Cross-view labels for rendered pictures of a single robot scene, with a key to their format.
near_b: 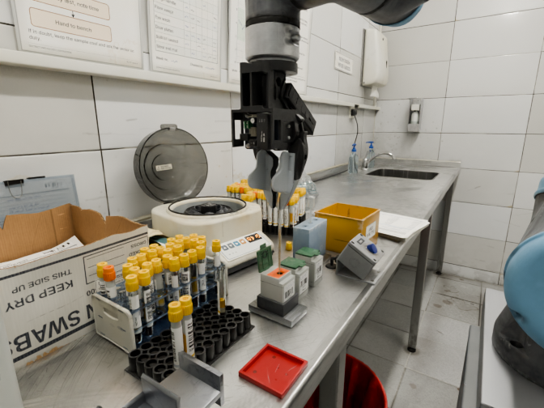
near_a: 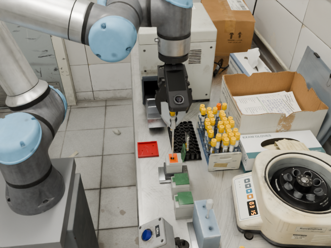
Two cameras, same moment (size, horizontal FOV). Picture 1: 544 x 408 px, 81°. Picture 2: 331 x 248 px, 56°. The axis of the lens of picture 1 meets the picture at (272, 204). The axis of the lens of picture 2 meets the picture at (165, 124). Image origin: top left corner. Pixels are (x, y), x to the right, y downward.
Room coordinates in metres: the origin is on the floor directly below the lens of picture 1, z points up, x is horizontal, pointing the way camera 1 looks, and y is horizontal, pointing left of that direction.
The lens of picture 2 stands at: (0.98, -0.44, 1.61)
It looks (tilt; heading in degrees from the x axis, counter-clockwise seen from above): 40 degrees down; 140
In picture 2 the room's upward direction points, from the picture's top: straight up
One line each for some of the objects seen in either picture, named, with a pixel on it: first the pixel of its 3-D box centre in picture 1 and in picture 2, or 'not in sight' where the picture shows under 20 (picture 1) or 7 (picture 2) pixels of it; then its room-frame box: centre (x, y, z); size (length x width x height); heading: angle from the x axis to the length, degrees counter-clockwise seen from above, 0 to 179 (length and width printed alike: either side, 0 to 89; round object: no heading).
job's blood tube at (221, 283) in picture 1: (221, 296); (186, 142); (0.47, 0.08, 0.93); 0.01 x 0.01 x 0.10
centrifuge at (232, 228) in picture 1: (213, 227); (292, 194); (0.80, 0.15, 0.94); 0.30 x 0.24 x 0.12; 47
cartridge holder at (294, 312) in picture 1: (278, 303); (173, 171); (0.51, -0.01, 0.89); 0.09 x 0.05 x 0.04; 55
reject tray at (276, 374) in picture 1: (274, 368); (148, 149); (0.37, 0.00, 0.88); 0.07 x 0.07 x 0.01; 56
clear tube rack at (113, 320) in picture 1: (167, 294); (216, 139); (0.50, 0.18, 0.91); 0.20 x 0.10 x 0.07; 146
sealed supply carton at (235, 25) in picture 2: not in sight; (224, 25); (-0.03, 0.80, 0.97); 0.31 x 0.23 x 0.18; 140
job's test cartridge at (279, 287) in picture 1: (277, 289); (173, 165); (0.51, -0.01, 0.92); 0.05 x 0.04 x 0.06; 55
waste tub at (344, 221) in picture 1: (346, 227); not in sight; (0.83, -0.20, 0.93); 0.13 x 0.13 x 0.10; 53
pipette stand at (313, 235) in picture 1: (310, 243); (205, 229); (0.72, -0.09, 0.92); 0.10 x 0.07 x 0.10; 148
